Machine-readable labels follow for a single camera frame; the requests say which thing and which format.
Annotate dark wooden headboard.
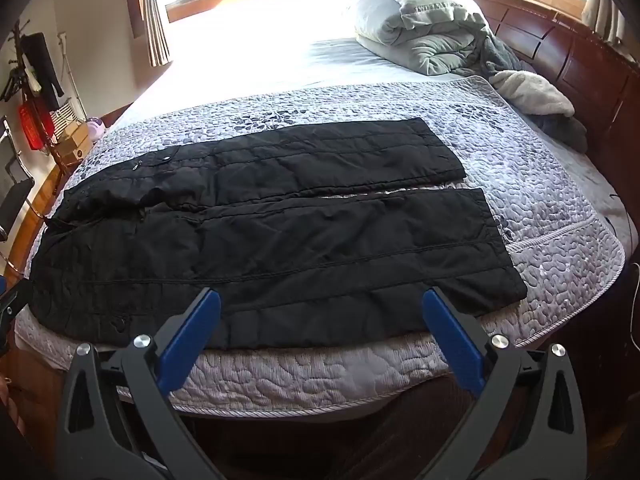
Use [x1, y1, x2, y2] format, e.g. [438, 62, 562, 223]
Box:
[474, 0, 640, 221]

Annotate wooden coat rack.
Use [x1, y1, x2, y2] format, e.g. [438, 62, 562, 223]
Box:
[1, 20, 70, 176]

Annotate black jacket on rack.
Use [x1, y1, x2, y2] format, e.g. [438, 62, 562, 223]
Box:
[21, 32, 64, 112]

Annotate black padded pants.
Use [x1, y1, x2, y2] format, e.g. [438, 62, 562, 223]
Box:
[29, 118, 526, 350]

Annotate cream fleece blanket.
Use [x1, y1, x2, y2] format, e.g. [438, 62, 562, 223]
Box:
[489, 70, 575, 117]

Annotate black mesh office chair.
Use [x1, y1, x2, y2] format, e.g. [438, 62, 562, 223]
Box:
[0, 116, 35, 242]

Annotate red bag on rack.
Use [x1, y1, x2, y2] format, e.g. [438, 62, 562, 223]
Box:
[18, 99, 54, 151]

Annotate stacked cardboard boxes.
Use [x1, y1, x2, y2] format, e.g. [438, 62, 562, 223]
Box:
[54, 122, 93, 165]

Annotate white wire rack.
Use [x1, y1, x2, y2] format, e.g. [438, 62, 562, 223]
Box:
[50, 98, 86, 138]

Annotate grey-green crumpled duvet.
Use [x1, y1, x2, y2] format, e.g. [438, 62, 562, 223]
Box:
[349, 0, 524, 78]

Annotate right window curtain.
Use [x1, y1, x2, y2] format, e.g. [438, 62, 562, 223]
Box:
[582, 0, 627, 49]

